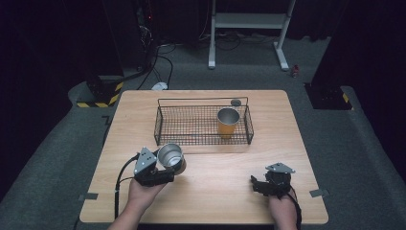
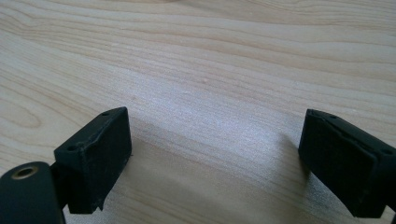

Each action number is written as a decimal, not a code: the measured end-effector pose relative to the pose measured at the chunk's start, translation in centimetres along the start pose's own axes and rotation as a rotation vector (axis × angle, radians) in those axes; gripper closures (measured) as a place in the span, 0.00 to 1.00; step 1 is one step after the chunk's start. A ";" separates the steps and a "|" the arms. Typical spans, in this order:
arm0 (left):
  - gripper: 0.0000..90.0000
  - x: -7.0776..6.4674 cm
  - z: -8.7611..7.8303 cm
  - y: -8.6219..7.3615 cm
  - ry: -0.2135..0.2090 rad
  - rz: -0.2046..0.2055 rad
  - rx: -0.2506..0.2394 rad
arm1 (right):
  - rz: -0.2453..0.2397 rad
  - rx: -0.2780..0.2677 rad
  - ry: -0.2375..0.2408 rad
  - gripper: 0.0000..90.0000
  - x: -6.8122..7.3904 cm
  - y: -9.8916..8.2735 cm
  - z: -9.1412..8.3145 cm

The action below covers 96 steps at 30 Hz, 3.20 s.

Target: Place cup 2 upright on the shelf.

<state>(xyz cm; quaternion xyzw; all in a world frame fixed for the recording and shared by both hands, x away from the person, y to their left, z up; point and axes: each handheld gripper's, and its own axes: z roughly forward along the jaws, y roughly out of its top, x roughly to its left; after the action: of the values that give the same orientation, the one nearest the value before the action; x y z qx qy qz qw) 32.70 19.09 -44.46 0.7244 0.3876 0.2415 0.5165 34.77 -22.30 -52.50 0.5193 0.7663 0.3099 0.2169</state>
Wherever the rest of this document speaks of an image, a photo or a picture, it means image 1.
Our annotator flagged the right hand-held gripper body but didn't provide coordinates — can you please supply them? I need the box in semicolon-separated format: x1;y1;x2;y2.
263;162;297;198

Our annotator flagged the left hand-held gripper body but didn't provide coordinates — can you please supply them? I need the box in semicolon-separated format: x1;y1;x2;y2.
132;146;176;188

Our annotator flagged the silver metal cup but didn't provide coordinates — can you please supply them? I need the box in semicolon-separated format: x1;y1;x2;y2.
157;143;188;176

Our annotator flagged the black wire basket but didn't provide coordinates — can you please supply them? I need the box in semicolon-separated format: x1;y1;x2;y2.
153;96;255;147

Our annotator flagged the orange metal cup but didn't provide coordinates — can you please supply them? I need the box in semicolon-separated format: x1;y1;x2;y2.
216;106;241;139

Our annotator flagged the person's right hand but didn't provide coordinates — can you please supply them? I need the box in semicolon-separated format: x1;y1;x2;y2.
267;191;299;222

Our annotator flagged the person's left hand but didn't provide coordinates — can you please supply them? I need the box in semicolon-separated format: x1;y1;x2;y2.
127;180;168;213

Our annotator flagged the grey tape piece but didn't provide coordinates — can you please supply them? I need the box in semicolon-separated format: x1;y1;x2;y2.
79;192;100;201
308;188;330;198

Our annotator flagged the white power adapter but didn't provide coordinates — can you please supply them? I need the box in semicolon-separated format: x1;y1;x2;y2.
150;81;169;91

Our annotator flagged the black yellow striped column base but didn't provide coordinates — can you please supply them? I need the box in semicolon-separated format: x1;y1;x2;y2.
304;81;354;111
76;76;125;109

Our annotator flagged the black equipment rack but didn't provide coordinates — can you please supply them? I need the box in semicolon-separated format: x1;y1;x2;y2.
133;0;160;73

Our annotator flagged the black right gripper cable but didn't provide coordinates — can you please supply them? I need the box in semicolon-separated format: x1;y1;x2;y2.
286;186;304;230

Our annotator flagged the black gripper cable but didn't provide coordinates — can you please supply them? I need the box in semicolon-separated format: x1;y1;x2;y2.
286;186;304;230
113;152;142;220

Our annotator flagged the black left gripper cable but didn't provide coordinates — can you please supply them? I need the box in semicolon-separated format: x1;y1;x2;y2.
113;152;142;220

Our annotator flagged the black floor cable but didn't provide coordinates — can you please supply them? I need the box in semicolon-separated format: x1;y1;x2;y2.
137;42;177;91

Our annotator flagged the white metal stand frame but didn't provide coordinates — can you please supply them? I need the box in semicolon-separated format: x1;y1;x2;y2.
208;0;297;72

